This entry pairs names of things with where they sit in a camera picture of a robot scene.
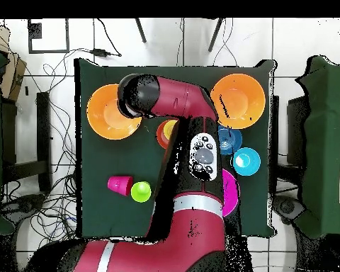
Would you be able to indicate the small red bowl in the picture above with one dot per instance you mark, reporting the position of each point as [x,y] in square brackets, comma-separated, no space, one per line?
[161,138]

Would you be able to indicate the light blue bowl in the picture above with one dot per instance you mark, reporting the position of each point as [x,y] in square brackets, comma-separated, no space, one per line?
[247,161]

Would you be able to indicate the yellow cup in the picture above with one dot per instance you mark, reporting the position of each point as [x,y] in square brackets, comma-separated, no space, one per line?
[169,129]

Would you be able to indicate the red cup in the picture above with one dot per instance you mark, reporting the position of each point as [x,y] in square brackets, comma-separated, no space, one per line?
[119,184]

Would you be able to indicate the black power adapter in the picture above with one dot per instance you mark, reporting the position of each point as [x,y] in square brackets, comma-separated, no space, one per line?
[99,52]

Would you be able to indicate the black stand base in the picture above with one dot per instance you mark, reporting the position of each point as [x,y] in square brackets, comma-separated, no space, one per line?
[28,202]
[287,206]

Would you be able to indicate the cardboard box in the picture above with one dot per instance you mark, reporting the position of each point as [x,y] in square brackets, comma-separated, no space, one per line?
[14,73]

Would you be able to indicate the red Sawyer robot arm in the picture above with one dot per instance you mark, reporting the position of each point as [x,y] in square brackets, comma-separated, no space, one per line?
[181,96]

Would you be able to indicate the large orange bowl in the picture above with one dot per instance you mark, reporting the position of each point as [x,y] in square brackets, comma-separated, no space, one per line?
[240,101]
[102,113]

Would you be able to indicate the black tripod leg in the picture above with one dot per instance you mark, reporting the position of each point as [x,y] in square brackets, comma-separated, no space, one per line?
[216,34]
[140,30]

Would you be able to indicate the dark green tablecloth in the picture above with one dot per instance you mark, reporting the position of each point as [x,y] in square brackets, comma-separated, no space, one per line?
[116,158]

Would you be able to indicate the black bench frame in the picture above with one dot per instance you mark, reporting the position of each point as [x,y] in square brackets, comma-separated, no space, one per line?
[44,127]

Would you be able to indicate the green cup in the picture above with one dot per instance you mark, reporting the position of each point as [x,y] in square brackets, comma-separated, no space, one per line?
[141,192]

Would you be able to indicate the large pink bowl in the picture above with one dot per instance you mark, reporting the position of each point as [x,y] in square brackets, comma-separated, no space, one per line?
[230,192]

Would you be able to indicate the dark blue bowl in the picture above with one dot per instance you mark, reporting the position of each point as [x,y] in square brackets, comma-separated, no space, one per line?
[234,140]

